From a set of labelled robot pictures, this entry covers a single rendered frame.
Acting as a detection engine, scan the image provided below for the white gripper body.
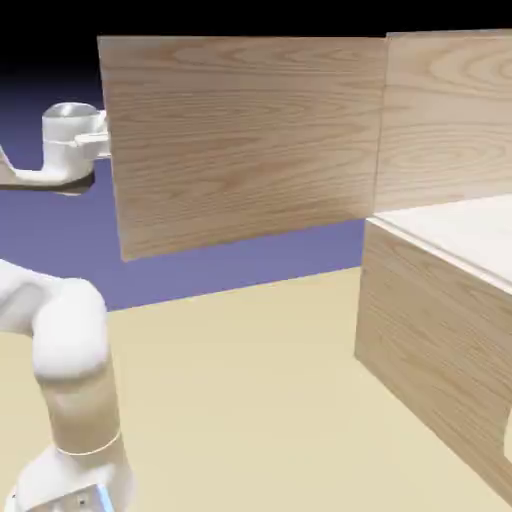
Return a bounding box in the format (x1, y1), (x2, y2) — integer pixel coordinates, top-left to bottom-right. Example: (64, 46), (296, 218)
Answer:
(74, 110), (112, 160)

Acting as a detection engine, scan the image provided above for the light wood cabinet door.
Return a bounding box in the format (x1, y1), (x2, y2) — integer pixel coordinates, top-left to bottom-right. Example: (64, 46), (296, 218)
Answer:
(353, 217), (512, 508)
(96, 34), (388, 264)

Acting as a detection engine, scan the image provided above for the light wood cabinet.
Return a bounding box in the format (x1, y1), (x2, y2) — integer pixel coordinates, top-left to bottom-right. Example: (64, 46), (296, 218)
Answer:
(353, 28), (512, 508)

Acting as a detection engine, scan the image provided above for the light wood cabinet lower door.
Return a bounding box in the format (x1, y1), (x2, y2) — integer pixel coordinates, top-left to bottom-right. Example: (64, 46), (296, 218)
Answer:
(353, 217), (512, 508)

